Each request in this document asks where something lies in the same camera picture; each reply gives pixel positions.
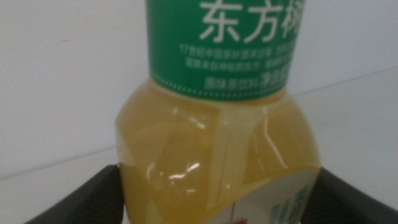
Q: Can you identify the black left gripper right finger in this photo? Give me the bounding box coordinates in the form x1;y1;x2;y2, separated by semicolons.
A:
300;167;398;224

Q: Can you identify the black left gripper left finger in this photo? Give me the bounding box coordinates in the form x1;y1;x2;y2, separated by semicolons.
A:
24;164;126;224

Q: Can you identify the yellow tea bottle green label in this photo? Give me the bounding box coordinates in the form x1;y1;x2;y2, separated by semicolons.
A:
114;0;322;224

